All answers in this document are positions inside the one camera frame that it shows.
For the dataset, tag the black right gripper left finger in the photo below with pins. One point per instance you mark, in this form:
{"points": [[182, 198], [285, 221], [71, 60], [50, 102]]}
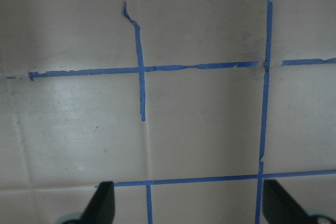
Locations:
{"points": [[101, 207]]}

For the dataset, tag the brown paper table cover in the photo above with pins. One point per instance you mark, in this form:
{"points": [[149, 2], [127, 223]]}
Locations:
{"points": [[186, 105]]}

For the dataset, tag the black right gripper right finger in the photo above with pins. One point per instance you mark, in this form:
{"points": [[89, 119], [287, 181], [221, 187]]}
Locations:
{"points": [[279, 207]]}

